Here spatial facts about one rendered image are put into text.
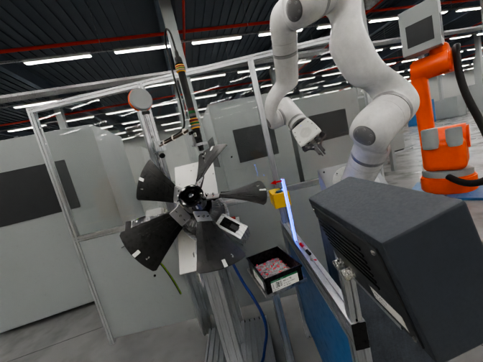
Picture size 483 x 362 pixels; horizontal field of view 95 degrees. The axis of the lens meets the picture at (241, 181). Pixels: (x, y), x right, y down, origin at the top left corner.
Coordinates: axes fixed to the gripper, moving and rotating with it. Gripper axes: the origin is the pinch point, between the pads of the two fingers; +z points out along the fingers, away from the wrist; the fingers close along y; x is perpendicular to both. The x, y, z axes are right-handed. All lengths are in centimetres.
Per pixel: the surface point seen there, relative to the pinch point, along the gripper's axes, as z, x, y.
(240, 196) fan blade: -4.6, -3.4, -39.5
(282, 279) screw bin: 34, 0, -40
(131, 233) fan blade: -8, -31, -82
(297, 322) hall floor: 55, 98, -92
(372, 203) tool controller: 36, -45, 2
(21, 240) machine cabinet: -123, -21, -294
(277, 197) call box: -9.0, 32.9, -35.7
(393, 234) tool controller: 41, -52, 1
